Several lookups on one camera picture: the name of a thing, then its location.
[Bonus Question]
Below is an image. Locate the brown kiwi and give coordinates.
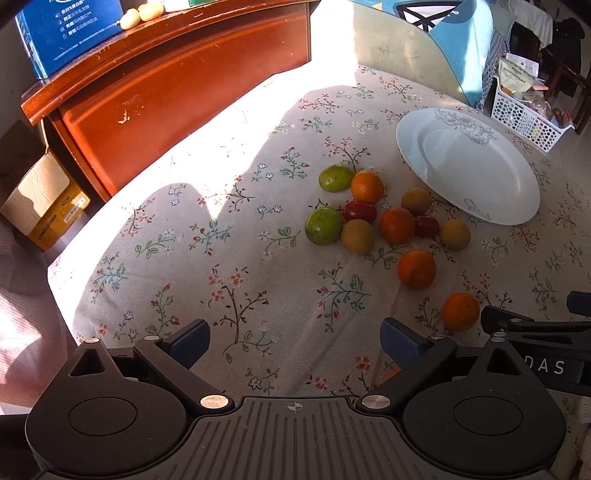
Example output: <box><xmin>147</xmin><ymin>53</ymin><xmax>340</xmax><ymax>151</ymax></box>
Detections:
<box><xmin>341</xmin><ymin>219</ymin><xmax>375</xmax><ymax>255</ymax></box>
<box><xmin>401</xmin><ymin>188</ymin><xmax>432</xmax><ymax>216</ymax></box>
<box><xmin>441</xmin><ymin>219</ymin><xmax>472</xmax><ymax>251</ymax></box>

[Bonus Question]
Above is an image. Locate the red tomato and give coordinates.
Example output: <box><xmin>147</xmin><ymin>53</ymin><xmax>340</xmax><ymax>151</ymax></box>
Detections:
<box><xmin>415</xmin><ymin>215</ymin><xmax>441</xmax><ymax>238</ymax></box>
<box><xmin>342</xmin><ymin>200</ymin><xmax>378</xmax><ymax>225</ymax></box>

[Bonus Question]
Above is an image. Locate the dark orange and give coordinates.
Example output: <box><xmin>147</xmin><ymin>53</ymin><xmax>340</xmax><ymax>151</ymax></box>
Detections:
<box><xmin>379</xmin><ymin>207</ymin><xmax>416</xmax><ymax>244</ymax></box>

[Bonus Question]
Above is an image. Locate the green fruit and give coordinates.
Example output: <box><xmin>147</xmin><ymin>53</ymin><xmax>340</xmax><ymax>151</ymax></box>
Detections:
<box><xmin>318</xmin><ymin>164</ymin><xmax>355</xmax><ymax>193</ymax></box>
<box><xmin>304</xmin><ymin>207</ymin><xmax>344</xmax><ymax>246</ymax></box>

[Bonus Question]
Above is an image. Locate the white floral plate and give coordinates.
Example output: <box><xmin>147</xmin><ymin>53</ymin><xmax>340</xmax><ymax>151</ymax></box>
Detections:
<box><xmin>396</xmin><ymin>108</ymin><xmax>541</xmax><ymax>226</ymax></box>

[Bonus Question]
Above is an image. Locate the white perforated basket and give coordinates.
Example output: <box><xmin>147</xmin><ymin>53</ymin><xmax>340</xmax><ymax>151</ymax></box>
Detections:
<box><xmin>491</xmin><ymin>79</ymin><xmax>574</xmax><ymax>153</ymax></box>

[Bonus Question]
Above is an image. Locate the floral tablecloth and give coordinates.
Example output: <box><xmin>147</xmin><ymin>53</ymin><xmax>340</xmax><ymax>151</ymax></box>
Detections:
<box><xmin>49</xmin><ymin>66</ymin><xmax>590</xmax><ymax>398</ymax></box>

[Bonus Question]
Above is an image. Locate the brown cardboard box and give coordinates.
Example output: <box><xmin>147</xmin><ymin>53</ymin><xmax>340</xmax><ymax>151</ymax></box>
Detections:
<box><xmin>1</xmin><ymin>149</ymin><xmax>90</xmax><ymax>252</ymax></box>

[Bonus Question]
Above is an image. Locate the red wooden cabinet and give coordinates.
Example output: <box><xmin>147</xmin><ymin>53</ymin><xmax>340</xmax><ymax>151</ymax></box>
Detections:
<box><xmin>21</xmin><ymin>0</ymin><xmax>317</xmax><ymax>201</ymax></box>

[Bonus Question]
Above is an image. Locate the houndstooth sofa cover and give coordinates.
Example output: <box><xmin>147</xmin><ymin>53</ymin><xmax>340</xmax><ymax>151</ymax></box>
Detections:
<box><xmin>475</xmin><ymin>30</ymin><xmax>509</xmax><ymax>111</ymax></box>

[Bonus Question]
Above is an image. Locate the blue cushion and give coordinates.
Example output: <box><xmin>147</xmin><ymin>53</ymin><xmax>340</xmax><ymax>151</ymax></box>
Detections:
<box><xmin>362</xmin><ymin>0</ymin><xmax>494</xmax><ymax>108</ymax></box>

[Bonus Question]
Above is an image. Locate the yellow fruit on cabinet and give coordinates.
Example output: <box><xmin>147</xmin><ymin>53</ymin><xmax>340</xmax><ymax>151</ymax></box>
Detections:
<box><xmin>137</xmin><ymin>1</ymin><xmax>164</xmax><ymax>22</ymax></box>
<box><xmin>119</xmin><ymin>8</ymin><xmax>141</xmax><ymax>31</ymax></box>

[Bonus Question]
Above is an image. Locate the blue cardboard box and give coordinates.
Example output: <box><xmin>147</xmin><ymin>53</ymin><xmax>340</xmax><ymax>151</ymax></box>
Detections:
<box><xmin>15</xmin><ymin>0</ymin><xmax>123</xmax><ymax>80</ymax></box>

